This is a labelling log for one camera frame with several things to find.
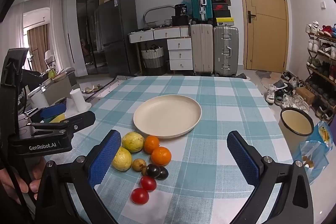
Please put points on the white curtain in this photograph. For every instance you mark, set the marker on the white curtain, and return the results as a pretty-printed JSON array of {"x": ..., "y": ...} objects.
[{"x": 56, "y": 29}]

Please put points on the brown curtain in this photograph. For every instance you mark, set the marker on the brown curtain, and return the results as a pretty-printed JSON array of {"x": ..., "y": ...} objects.
[{"x": 39, "y": 45}]

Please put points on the scattered sneakers group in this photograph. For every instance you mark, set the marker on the scattered sneakers group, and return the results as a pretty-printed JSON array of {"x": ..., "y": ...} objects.
[{"x": 283, "y": 95}]

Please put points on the oval mirror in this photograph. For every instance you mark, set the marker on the oval mirror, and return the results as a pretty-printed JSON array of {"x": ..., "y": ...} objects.
[{"x": 157, "y": 14}]

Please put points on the white wardrobe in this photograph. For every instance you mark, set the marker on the white wardrobe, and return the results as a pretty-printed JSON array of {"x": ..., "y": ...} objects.
[{"x": 72, "y": 29}]

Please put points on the white vanity desk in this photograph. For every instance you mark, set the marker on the white vanity desk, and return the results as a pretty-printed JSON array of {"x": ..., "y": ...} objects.
[{"x": 141, "y": 36}]

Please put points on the cream round plate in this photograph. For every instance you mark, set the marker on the cream round plate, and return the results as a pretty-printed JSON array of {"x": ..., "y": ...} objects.
[{"x": 168, "y": 116}]

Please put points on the small brown fruit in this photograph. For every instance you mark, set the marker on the small brown fruit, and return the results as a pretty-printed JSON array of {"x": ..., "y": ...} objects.
[{"x": 138, "y": 164}]

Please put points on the teal suitcase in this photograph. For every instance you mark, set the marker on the teal suitcase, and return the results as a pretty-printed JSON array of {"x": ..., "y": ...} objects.
[{"x": 197, "y": 1}]

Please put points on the grey storage box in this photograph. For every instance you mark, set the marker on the grey storage box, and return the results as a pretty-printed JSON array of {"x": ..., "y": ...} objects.
[{"x": 60, "y": 88}]

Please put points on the brown cardboard box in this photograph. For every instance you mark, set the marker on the brown cardboard box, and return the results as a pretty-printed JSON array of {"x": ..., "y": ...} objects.
[{"x": 305, "y": 95}]

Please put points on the beige slipper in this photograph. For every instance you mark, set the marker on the beige slipper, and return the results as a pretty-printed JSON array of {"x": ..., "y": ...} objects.
[
  {"x": 86, "y": 89},
  {"x": 96, "y": 87}
]

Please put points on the rows of assorted shoes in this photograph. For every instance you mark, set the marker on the rows of assorted shoes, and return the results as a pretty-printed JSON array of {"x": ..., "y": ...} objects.
[{"x": 325, "y": 50}]

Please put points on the grey white woven basket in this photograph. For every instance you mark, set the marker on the grey white woven basket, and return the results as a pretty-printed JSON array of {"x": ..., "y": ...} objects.
[{"x": 153, "y": 56}]

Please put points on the grey door mat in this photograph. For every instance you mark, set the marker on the grey door mat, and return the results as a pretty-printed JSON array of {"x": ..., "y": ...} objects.
[{"x": 265, "y": 74}]

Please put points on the beige suitcase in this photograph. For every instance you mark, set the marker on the beige suitcase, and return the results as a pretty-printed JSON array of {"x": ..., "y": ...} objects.
[{"x": 201, "y": 50}]

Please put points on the orange mandarin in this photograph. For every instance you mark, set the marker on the orange mandarin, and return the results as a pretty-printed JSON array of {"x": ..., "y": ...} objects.
[
  {"x": 161, "y": 156},
  {"x": 151, "y": 144}
]

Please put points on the grey refrigerator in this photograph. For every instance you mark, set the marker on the grey refrigerator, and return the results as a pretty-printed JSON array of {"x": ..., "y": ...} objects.
[{"x": 118, "y": 29}]

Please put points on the teal white checked tablecloth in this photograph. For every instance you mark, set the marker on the teal white checked tablecloth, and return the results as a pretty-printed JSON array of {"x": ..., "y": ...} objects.
[{"x": 210, "y": 108}]

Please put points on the yellow-green guava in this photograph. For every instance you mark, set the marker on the yellow-green guava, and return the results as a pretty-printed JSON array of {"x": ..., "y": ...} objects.
[
  {"x": 133, "y": 141},
  {"x": 122, "y": 159}
]

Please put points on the white lidded canister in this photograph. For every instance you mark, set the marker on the white lidded canister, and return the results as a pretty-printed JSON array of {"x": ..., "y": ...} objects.
[{"x": 38, "y": 99}]

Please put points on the dark slipper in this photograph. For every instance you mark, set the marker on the dark slipper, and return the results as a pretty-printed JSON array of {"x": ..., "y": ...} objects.
[{"x": 242, "y": 76}]

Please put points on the yellow object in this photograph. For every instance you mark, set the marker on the yellow object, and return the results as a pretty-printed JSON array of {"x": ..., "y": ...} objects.
[{"x": 58, "y": 118}]

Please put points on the wooden shoe rack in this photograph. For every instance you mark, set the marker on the wooden shoe rack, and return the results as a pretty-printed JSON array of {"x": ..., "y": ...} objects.
[{"x": 324, "y": 77}]

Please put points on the cream bin with dark rim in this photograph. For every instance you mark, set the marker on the cream bin with dark rim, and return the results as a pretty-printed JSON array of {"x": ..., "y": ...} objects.
[{"x": 291, "y": 140}]

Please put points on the yellow wooden door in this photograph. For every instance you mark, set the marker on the yellow wooden door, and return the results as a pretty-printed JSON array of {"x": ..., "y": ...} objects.
[{"x": 265, "y": 29}]

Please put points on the white drawer cabinet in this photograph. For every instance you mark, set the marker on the white drawer cabinet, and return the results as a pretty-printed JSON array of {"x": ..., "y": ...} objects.
[{"x": 179, "y": 56}]

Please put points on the silver suitcase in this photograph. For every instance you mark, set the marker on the silver suitcase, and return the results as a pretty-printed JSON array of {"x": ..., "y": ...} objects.
[{"x": 225, "y": 50}]

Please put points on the white paper roll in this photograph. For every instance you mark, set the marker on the white paper roll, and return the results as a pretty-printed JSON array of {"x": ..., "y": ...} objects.
[{"x": 77, "y": 99}]

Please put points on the yellow black box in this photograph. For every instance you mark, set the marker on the yellow black box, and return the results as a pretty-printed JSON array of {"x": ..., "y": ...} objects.
[{"x": 225, "y": 22}]

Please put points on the person's left hand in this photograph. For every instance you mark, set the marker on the person's left hand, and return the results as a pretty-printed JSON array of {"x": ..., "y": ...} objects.
[{"x": 35, "y": 182}]

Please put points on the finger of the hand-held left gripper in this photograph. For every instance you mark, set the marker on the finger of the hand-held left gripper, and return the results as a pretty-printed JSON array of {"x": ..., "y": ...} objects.
[
  {"x": 78, "y": 121},
  {"x": 53, "y": 111}
]

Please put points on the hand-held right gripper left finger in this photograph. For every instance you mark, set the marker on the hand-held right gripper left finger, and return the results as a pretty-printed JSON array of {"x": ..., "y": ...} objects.
[{"x": 105, "y": 158}]

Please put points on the red black shoe box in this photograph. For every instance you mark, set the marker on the red black shoe box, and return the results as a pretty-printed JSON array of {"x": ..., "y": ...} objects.
[{"x": 221, "y": 7}]

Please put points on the blue plastic bag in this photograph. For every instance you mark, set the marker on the blue plastic bag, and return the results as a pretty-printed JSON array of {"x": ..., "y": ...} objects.
[{"x": 315, "y": 158}]

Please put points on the plain black box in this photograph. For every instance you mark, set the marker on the plain black box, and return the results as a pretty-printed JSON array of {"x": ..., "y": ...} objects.
[{"x": 221, "y": 13}]

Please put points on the dark glass wardrobe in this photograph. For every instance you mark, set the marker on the dark glass wardrobe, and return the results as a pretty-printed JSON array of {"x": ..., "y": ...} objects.
[{"x": 86, "y": 29}]

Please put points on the dark purple fruit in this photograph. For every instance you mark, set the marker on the dark purple fruit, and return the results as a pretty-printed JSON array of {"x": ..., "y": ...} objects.
[
  {"x": 163, "y": 173},
  {"x": 153, "y": 171}
]

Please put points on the red tomato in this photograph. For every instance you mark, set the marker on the red tomato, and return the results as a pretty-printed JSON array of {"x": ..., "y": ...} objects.
[
  {"x": 140, "y": 196},
  {"x": 148, "y": 183}
]

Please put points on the black white striped rug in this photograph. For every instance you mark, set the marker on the black white striped rug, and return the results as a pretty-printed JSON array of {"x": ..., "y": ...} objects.
[{"x": 113, "y": 86}]

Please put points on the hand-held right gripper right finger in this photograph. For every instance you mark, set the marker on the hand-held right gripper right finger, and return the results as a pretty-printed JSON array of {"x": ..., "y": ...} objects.
[{"x": 244, "y": 161}]

